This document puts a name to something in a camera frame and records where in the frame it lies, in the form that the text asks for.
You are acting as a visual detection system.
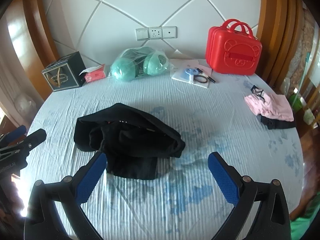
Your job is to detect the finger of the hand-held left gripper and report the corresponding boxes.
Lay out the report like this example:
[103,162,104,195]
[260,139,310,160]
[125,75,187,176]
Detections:
[0,125,27,144]
[15,129,47,159]

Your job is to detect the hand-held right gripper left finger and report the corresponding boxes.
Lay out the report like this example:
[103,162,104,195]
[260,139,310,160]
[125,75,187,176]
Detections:
[24,151,108,240]

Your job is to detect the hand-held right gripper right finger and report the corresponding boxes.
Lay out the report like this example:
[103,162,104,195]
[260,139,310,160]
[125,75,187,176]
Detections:
[207,151,292,240]

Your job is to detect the black pants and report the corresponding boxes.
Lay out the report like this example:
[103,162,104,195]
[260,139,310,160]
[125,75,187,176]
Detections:
[74,102,186,180]

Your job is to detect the white plastic bag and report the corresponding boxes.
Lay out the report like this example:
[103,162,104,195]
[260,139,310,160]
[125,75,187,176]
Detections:
[14,92,38,117]

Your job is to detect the light blue bed sheet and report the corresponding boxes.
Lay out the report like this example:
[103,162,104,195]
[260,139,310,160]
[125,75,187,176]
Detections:
[24,62,304,240]

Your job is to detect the dark gift box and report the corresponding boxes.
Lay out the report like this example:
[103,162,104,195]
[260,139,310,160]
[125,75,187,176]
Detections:
[41,51,87,92]

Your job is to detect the black folded garment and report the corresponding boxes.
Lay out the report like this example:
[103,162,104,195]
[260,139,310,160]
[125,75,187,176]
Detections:
[260,115,297,130]

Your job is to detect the red tissue pack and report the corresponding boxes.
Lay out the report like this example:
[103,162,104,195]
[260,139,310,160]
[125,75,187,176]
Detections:
[79,64,106,83]

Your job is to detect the pink garment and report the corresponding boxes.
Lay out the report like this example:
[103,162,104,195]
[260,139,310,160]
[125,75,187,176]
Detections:
[244,92,294,122]

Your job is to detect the person's green clothing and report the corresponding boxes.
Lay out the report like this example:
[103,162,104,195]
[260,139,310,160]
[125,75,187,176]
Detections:
[290,192,320,240]

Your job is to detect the black pen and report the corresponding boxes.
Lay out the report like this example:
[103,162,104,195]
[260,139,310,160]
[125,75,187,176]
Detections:
[196,67,216,83]

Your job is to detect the green bottle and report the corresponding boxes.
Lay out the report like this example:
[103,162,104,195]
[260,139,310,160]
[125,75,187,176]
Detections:
[290,87,304,110]

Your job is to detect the blue scissors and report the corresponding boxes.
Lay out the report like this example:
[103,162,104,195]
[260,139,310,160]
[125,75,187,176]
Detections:
[184,67,199,83]

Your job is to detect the green plush in plastic bag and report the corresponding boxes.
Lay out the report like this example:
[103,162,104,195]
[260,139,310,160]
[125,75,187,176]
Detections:
[107,46,173,82]

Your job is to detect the white paper booklet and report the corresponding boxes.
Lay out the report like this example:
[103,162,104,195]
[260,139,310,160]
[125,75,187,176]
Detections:
[170,59,213,88]

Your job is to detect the red packet at right edge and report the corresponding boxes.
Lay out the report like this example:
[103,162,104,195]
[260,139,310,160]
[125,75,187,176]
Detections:
[205,18,263,75]

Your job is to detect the white padded headboard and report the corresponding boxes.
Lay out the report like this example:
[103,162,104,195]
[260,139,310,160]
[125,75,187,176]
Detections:
[41,0,263,63]

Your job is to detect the black strappy garment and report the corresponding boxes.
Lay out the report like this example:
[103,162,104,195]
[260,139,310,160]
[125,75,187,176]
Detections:
[251,85,264,99]

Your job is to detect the white wall switch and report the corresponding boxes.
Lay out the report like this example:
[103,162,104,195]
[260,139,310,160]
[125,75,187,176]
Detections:
[135,27,150,41]

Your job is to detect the white single-hole wall socket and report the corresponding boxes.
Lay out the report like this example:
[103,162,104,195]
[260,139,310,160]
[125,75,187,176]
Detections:
[162,26,177,39]

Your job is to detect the white five-hole wall socket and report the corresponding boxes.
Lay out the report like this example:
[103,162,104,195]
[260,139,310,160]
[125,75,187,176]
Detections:
[149,27,163,40]

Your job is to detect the wooden headboard frame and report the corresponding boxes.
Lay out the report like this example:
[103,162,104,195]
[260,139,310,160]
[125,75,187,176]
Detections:
[22,0,308,80]

